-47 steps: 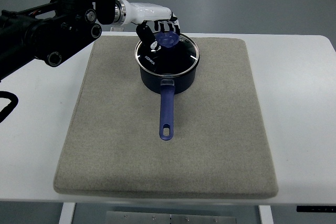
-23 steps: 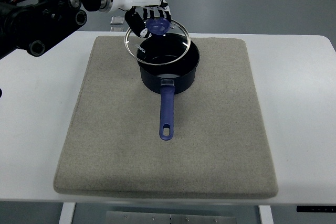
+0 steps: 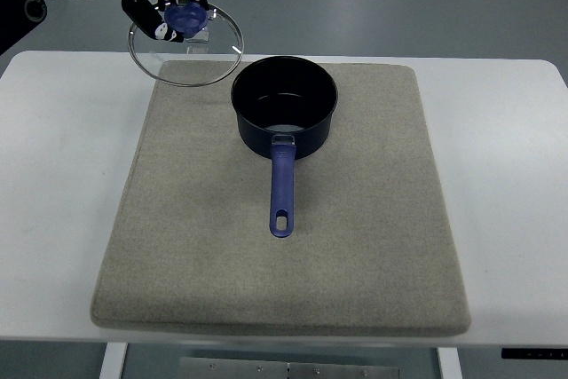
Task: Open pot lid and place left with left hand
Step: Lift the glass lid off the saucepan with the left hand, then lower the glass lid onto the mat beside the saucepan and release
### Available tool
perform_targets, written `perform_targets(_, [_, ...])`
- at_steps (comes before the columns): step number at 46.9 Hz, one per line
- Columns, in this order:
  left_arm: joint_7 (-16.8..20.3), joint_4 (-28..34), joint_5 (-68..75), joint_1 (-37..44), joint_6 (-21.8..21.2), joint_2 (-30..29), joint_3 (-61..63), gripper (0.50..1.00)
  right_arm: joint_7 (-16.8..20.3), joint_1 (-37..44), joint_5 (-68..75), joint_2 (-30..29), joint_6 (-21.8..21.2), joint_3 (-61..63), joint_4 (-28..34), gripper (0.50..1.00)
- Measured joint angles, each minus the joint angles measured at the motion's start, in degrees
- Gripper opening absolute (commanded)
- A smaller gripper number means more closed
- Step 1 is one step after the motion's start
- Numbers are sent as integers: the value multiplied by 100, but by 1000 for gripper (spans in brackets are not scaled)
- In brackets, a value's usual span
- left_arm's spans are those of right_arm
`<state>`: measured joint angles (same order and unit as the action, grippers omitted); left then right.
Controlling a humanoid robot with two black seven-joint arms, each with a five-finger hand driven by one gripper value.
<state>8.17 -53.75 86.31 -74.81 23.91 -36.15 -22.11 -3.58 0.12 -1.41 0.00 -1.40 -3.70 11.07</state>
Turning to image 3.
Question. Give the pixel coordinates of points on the glass lid with blue knob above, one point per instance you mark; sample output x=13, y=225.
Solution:
x=186, y=64

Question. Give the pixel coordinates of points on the silver floor outlet plate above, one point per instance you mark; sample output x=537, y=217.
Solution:
x=200, y=37

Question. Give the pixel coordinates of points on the beige fabric mat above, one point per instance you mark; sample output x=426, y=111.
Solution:
x=368, y=250

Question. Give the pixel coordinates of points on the metal floor plate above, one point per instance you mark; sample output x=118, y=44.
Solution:
x=244, y=368

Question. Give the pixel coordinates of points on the white table leg left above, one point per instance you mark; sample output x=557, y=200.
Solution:
x=113, y=361

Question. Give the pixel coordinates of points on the white table leg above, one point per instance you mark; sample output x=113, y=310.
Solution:
x=449, y=363
x=113, y=361

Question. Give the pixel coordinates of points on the white table leg right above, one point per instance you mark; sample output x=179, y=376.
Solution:
x=449, y=363

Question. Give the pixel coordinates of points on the black table control panel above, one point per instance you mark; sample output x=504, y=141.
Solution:
x=535, y=353

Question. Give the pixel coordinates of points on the black saucepan with blue handle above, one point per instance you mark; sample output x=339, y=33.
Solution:
x=284, y=107

